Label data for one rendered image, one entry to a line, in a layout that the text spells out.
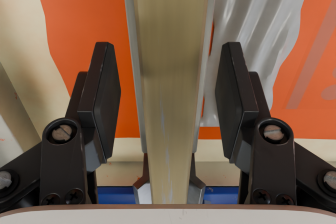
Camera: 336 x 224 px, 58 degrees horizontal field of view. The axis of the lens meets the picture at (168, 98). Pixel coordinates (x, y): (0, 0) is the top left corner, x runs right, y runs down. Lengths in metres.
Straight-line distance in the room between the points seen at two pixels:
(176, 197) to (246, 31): 0.14
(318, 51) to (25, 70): 0.26
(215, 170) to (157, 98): 0.26
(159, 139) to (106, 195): 0.22
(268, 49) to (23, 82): 0.23
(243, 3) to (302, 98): 0.14
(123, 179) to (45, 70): 0.17
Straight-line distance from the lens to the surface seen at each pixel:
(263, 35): 0.26
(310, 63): 0.31
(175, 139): 0.18
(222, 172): 0.40
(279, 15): 0.25
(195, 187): 0.32
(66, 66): 0.29
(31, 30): 0.28
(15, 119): 0.34
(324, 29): 0.29
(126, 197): 0.39
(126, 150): 0.39
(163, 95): 0.15
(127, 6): 0.20
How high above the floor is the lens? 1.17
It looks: 43 degrees down
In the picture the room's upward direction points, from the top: 180 degrees clockwise
